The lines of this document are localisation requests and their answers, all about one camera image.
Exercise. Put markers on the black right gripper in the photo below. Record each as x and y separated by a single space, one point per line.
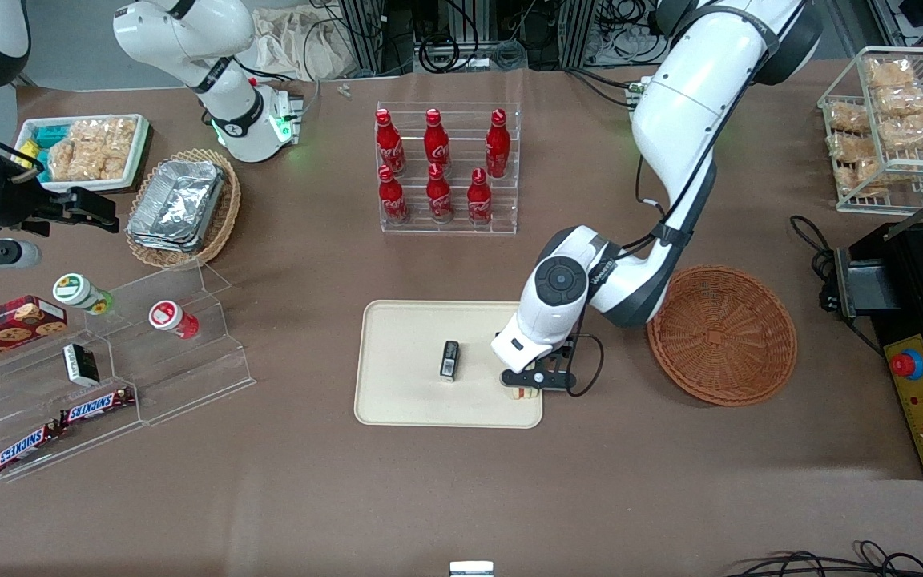
19 207

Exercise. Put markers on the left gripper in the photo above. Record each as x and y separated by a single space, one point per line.
565 350

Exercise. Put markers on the small sandwich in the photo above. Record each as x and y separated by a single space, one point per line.
524 393

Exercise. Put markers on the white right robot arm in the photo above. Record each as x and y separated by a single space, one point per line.
189 36

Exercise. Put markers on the white arm base box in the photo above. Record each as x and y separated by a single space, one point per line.
287 116

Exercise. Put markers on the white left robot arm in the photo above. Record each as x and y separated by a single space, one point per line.
702 104

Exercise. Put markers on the cream plastic tray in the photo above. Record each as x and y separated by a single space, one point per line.
413 401

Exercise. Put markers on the oval light wicker basket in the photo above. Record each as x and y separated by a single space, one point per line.
227 208

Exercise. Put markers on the round brown wicker basket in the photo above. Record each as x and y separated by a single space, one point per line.
722 336

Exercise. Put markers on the white rectangular snack container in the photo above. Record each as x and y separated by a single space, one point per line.
77 184

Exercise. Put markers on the beige rice cracker pack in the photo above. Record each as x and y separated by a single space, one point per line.
65 160
95 152
121 148

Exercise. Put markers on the green sunflower yogurt cup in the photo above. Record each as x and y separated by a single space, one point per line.
77 290

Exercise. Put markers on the yellow snack pack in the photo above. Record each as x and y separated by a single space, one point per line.
29 154

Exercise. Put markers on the teal snack pack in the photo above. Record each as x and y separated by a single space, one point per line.
49 135

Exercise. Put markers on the stacked aluminium foil containers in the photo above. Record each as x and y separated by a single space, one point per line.
177 204

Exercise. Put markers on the small black glossy box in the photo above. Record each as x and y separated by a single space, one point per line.
449 361

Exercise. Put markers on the red strawberry yogurt cup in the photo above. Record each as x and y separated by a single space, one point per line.
169 316

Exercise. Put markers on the red tartan cookie box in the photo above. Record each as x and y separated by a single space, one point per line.
5 328

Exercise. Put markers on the black box with white label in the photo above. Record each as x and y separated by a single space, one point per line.
81 365

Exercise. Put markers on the clear acrylic bottle rack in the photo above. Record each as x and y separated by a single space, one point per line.
461 224

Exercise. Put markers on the red Coca-Cola bottle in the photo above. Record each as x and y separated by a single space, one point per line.
436 143
388 144
392 199
478 199
439 196
497 144

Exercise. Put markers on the clear acrylic stepped display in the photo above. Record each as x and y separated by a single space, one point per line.
189 377

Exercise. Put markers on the Snickers chocolate bar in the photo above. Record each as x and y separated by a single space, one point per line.
97 406
25 447

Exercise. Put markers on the small white black device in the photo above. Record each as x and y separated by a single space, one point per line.
471 569

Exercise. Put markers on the beige cloth bag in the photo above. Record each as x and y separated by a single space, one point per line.
301 40

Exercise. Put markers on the red emergency stop button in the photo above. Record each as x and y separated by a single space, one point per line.
908 365

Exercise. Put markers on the bagged fried snack pack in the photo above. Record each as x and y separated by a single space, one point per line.
914 131
848 118
888 72
862 178
902 100
854 147

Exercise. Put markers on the black cooking appliance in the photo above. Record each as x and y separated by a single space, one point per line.
910 272

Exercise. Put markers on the aluminium frame post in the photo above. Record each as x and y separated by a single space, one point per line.
361 36
578 32

